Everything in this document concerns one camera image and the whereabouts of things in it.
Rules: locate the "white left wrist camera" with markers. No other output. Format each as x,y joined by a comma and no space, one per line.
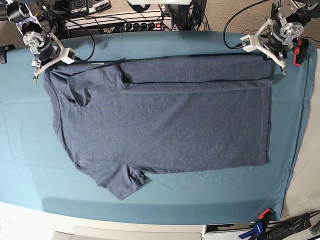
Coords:
249,43

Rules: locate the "black clamp left edge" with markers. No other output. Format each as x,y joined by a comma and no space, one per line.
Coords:
3,52

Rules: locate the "blue orange clamp bottom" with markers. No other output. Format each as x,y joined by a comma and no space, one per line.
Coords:
259,227

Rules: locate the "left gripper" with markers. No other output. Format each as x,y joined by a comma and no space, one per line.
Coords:
270,43

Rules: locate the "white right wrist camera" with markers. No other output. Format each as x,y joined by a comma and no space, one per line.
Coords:
67,55

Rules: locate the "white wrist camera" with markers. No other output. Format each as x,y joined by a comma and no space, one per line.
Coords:
249,43
67,55

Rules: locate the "white power strip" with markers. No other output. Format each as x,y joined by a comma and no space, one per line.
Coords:
115,24

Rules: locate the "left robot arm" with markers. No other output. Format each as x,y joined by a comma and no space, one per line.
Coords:
288,22

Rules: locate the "black plastic bag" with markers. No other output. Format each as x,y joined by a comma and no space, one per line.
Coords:
291,226

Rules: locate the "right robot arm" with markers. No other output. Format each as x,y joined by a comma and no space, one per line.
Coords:
36,28

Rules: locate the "orange black clamp right edge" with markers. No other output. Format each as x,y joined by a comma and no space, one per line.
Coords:
301,46

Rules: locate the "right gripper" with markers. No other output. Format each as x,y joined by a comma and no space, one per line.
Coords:
41,57

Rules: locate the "blue-grey heathered T-shirt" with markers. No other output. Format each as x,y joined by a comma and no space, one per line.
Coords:
120,121

